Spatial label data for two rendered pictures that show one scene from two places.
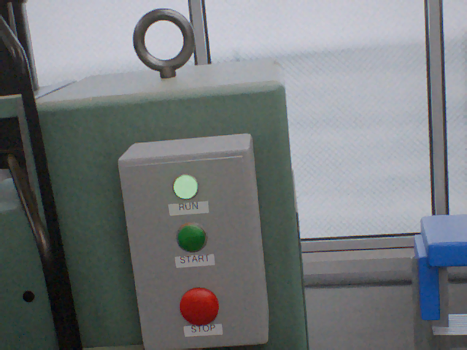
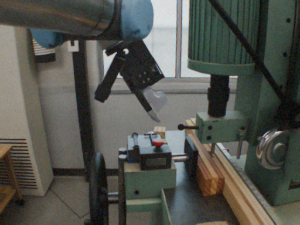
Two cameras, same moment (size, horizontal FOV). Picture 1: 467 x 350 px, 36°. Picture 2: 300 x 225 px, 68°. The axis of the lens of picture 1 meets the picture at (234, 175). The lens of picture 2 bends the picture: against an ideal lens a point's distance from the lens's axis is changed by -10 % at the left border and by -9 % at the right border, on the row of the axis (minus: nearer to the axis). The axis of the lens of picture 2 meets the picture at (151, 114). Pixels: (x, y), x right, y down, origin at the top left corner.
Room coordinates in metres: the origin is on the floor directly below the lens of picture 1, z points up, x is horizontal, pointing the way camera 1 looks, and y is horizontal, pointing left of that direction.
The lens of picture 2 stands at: (0.15, 0.64, 1.31)
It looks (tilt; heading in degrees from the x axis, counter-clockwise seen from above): 21 degrees down; 349
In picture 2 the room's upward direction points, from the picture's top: straight up
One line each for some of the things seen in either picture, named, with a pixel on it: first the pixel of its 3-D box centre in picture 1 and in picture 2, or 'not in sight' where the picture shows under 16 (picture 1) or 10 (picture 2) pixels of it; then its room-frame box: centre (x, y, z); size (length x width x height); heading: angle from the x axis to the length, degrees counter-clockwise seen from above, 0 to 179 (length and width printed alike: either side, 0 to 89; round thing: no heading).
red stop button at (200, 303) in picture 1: (199, 306); not in sight; (0.52, 0.04, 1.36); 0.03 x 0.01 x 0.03; 85
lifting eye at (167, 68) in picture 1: (164, 43); not in sight; (0.70, 0.05, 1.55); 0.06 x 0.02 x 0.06; 85
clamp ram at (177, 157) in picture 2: not in sight; (180, 157); (0.72, 0.44, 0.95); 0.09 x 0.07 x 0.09; 175
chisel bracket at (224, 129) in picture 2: not in sight; (221, 129); (0.72, 0.32, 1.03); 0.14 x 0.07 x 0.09; 85
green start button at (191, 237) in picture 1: (191, 238); not in sight; (0.52, 0.04, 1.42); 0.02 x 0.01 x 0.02; 85
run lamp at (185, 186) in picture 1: (185, 187); not in sight; (0.52, 0.04, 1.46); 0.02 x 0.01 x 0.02; 85
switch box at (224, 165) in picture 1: (198, 241); not in sight; (0.56, 0.03, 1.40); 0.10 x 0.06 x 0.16; 85
